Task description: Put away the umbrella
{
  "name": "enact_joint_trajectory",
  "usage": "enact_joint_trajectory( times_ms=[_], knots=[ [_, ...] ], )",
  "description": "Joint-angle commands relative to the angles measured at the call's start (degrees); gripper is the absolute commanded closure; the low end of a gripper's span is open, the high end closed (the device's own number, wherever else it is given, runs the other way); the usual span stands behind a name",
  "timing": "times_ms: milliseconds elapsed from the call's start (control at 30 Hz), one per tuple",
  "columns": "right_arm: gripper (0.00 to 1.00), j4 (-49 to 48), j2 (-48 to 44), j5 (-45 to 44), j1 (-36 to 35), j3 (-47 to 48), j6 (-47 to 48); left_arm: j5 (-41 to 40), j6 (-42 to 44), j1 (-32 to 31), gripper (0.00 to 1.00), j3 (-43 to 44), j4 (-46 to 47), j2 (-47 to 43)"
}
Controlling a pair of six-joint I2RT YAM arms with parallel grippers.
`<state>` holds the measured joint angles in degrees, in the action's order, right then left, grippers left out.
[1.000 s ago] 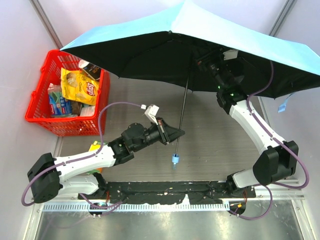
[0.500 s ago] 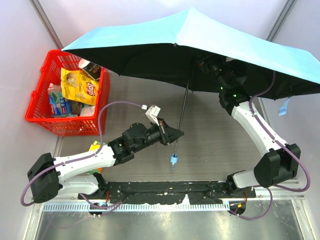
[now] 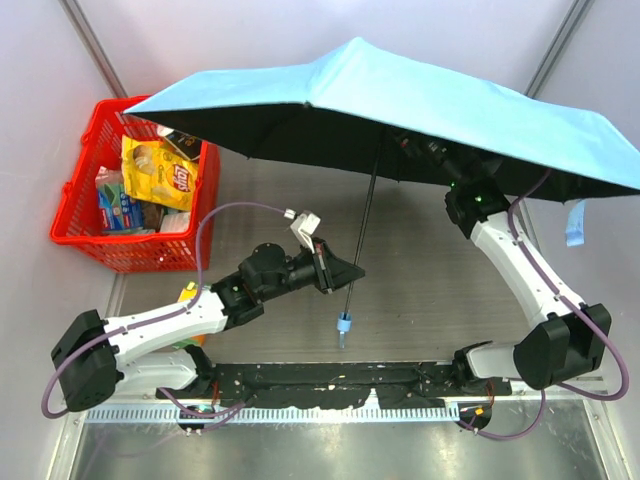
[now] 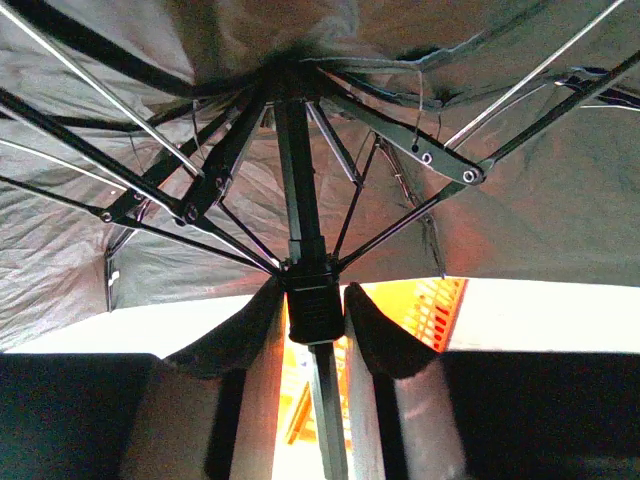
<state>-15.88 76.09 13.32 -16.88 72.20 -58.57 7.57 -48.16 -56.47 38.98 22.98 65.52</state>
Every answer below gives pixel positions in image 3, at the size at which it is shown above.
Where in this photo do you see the light blue folding umbrella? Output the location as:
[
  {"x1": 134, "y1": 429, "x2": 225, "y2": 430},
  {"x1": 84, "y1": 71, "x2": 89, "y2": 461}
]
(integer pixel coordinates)
[{"x1": 121, "y1": 36, "x2": 640, "y2": 350}]

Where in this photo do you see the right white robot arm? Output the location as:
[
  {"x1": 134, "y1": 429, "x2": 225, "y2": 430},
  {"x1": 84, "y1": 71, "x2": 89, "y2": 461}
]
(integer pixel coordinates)
[{"x1": 391, "y1": 127, "x2": 611, "y2": 390}]

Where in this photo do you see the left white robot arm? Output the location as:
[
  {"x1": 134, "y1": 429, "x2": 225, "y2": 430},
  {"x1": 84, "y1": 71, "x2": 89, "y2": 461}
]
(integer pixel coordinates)
[{"x1": 51, "y1": 238, "x2": 365, "y2": 412}]

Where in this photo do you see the orange yellow sponge box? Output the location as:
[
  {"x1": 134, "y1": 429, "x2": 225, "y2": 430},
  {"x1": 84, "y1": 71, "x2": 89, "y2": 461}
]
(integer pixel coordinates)
[{"x1": 171, "y1": 281, "x2": 207, "y2": 350}]

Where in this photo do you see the white small box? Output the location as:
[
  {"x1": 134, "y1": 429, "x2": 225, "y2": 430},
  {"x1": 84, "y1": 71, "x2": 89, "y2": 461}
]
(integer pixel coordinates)
[{"x1": 159, "y1": 211, "x2": 191, "y2": 234}]

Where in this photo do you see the brown snack package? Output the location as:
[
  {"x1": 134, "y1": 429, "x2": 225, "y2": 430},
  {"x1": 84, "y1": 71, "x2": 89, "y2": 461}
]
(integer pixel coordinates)
[{"x1": 139, "y1": 200, "x2": 166, "y2": 232}]

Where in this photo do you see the black cylindrical snack can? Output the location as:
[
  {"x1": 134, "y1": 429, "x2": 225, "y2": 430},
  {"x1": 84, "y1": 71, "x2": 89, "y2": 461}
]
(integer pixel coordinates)
[{"x1": 156, "y1": 125, "x2": 202, "y2": 163}]

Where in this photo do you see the yellow Lays chip bag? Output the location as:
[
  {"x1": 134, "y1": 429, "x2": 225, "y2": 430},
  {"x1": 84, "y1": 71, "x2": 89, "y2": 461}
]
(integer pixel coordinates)
[{"x1": 121, "y1": 135, "x2": 198, "y2": 211}]

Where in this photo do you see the red plastic shopping basket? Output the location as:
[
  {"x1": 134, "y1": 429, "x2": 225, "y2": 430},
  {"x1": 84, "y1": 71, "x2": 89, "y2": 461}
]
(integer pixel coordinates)
[{"x1": 49, "y1": 96, "x2": 220, "y2": 273}]

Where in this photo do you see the blue green sponge pack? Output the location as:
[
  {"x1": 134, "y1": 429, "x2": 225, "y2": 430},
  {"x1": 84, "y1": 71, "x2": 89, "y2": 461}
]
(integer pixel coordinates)
[{"x1": 95, "y1": 166, "x2": 144, "y2": 234}]

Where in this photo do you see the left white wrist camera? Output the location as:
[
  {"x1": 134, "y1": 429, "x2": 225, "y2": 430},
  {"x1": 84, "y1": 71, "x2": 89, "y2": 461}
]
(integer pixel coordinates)
[{"x1": 284, "y1": 209, "x2": 321, "y2": 252}]

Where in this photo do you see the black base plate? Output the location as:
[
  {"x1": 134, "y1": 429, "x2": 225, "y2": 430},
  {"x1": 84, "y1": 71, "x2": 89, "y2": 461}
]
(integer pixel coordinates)
[{"x1": 170, "y1": 362, "x2": 512, "y2": 410}]

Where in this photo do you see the white slotted cable duct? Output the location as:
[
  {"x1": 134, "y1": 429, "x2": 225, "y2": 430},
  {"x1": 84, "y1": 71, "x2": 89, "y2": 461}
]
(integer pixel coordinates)
[{"x1": 85, "y1": 403, "x2": 460, "y2": 424}]

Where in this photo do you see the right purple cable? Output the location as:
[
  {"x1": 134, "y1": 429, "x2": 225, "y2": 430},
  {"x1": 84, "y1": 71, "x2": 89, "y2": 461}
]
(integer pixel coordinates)
[{"x1": 457, "y1": 167, "x2": 630, "y2": 442}]

